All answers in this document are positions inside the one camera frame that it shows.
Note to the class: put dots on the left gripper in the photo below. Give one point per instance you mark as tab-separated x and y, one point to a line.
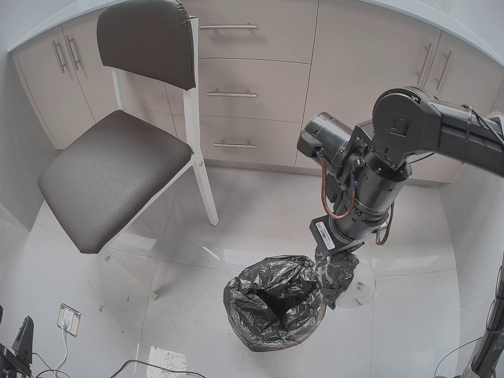
13	364

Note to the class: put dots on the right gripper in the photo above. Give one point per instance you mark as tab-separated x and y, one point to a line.
370	211

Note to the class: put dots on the black plastic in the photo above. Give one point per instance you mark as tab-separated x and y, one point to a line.
338	270

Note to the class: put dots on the black plastic bag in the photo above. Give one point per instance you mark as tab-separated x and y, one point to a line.
244	289

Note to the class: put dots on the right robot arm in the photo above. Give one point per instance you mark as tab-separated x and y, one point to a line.
405	120

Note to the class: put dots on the beige cabinet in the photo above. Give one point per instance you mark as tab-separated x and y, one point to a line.
275	73

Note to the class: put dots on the grey padded chair white frame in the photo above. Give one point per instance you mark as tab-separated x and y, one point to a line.
118	160

